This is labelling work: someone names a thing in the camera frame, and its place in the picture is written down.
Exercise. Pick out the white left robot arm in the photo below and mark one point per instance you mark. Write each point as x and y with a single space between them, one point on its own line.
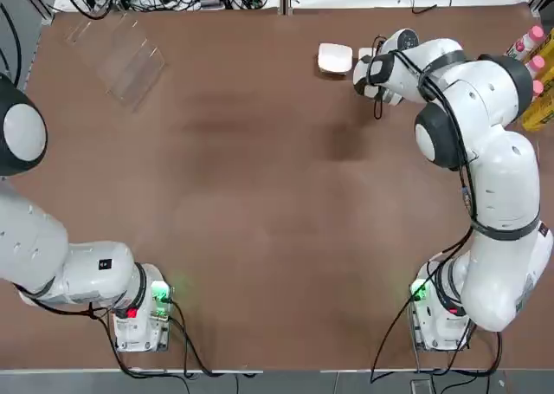
34 247

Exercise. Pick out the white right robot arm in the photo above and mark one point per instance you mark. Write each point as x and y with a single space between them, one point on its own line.
497 173

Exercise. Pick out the clear stepped plastic holder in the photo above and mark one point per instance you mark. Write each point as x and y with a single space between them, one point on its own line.
130 65

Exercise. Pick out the grey power strip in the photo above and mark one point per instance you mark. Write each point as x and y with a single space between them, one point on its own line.
212 3

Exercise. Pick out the grey floor socket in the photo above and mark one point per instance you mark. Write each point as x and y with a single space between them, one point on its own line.
422 386

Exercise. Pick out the yellow packet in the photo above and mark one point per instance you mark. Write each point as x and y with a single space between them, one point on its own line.
541 112

